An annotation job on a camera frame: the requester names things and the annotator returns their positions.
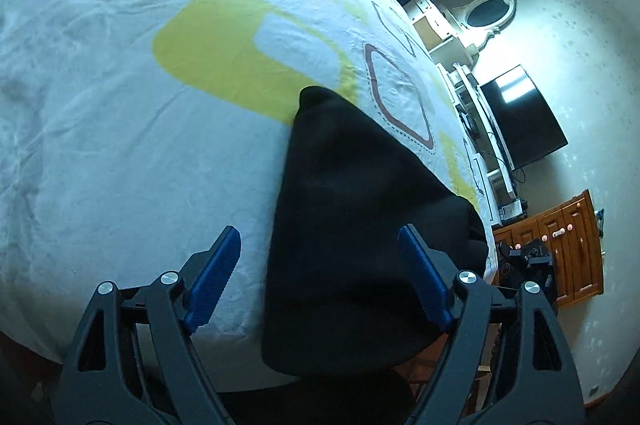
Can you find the small printed box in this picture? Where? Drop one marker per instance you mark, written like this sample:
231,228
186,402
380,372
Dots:
511,210

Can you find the black pants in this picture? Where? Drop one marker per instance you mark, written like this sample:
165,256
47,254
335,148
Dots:
350,205

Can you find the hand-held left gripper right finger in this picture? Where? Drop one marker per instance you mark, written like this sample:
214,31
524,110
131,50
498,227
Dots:
425,280

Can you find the oval vanity mirror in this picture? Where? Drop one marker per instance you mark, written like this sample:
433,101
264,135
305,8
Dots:
487,11

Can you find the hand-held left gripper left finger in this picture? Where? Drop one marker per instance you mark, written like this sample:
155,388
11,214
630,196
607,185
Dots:
212,280

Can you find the white television stand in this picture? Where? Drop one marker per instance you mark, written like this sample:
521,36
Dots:
480,140

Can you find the cream dressing table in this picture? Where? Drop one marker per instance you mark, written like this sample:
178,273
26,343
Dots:
440,30

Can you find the brown wooden cabinet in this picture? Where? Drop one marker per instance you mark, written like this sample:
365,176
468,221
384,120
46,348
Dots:
565,250

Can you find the white printed bed sheet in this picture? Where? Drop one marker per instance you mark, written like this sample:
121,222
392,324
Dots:
125,130

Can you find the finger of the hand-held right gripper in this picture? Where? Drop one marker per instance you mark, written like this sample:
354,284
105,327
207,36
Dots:
537,256
509,252

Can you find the black flat television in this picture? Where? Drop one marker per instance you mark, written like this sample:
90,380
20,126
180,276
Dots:
525,120

